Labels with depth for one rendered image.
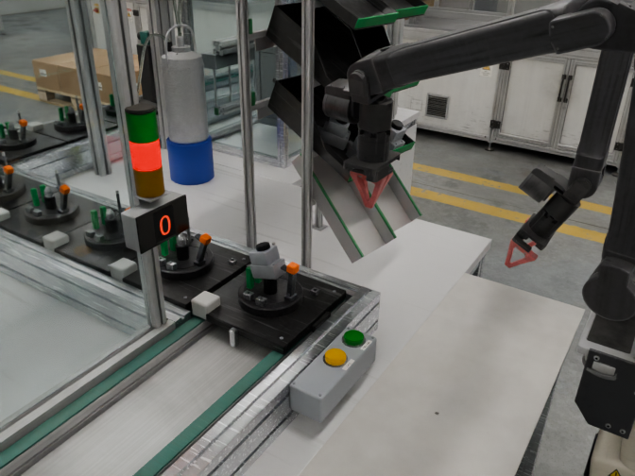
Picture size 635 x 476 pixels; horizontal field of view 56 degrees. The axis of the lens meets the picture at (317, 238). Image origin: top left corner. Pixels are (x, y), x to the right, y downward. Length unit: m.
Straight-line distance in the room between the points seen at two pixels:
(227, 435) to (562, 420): 1.77
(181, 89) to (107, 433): 1.24
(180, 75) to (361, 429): 1.31
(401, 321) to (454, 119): 3.96
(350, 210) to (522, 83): 3.71
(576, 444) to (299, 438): 1.54
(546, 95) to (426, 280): 3.56
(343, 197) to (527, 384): 0.59
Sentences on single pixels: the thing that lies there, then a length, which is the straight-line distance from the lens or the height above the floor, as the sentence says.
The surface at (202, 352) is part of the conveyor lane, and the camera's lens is 1.26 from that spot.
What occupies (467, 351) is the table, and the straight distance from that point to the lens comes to 1.39.
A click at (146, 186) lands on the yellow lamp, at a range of 1.09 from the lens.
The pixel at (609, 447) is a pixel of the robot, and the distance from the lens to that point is 1.35.
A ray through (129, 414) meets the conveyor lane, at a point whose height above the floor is 0.92.
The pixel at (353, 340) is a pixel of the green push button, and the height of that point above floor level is 0.97.
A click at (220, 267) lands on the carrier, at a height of 0.97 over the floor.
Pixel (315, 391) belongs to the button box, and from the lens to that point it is 1.09.
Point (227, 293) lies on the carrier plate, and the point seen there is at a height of 0.97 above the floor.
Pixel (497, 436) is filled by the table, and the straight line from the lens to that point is 1.21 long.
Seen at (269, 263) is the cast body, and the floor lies 1.07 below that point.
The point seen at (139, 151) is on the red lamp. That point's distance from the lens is 1.06.
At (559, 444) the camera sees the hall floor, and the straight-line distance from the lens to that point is 2.50.
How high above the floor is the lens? 1.70
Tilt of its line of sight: 28 degrees down
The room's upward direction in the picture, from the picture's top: 1 degrees clockwise
